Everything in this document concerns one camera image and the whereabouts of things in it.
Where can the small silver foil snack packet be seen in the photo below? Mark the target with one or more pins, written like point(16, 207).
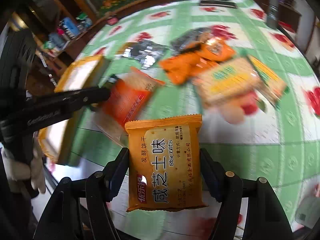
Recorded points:
point(190, 40)

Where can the black remote control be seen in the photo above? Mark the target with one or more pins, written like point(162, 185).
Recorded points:
point(218, 3)

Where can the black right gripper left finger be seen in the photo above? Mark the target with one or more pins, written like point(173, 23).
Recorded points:
point(61, 218)

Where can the blue plastic container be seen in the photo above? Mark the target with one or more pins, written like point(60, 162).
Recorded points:
point(69, 27)

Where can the orange chicken soda cracker packet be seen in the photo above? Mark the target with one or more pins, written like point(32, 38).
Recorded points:
point(129, 95)

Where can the orange burger snack packet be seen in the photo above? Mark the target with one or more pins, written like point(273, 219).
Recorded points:
point(216, 49)

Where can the small red jar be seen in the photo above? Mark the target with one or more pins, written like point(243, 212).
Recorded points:
point(112, 20)

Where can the large silver foil snack packet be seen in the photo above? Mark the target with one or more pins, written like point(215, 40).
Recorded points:
point(146, 52)

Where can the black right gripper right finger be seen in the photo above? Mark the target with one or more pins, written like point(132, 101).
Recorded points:
point(265, 217)

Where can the clear yellow cracker packet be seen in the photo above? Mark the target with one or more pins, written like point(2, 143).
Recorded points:
point(273, 87)
point(228, 80)

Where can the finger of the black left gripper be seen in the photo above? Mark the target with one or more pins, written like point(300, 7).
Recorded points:
point(54, 108)

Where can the orange cheese biscuit packet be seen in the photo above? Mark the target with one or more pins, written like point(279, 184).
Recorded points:
point(164, 170)

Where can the white gloved left hand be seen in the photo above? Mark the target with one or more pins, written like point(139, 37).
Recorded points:
point(18, 172)

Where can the white tray with yellow rim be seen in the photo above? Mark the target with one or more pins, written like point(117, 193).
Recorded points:
point(56, 140)

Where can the green fruit print tablecloth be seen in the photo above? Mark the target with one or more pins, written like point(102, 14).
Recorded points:
point(280, 144)

